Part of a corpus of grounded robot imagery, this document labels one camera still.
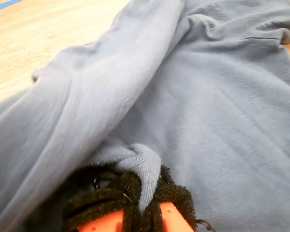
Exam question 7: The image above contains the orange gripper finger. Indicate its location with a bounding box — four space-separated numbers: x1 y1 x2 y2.
62 171 145 232
144 165 198 232

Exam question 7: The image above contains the blue T-shirt with print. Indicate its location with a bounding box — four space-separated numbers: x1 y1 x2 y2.
0 0 290 232

